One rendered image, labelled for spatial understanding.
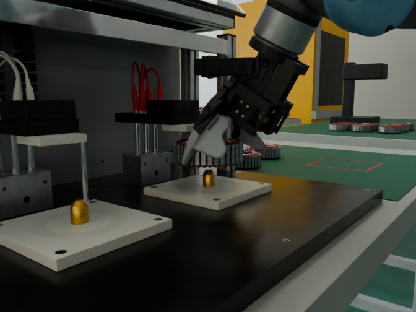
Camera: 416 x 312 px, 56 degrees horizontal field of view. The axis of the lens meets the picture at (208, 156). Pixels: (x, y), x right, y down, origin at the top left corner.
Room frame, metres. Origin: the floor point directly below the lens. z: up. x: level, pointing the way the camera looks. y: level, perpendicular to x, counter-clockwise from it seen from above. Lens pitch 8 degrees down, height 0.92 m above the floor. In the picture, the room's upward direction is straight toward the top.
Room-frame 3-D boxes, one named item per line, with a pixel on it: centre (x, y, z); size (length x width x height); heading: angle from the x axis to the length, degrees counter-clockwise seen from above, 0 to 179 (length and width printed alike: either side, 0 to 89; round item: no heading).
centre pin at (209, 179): (0.62, 0.00, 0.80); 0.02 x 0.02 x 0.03
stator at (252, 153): (0.99, -0.08, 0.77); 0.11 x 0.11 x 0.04
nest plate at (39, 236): (0.43, 0.15, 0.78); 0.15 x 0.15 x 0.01; 52
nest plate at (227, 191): (0.62, 0.00, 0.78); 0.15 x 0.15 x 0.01; 52
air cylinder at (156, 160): (0.71, 0.11, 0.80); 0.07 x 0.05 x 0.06; 142
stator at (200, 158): (0.62, 0.00, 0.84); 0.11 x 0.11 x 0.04
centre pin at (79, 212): (0.43, 0.15, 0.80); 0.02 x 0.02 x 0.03
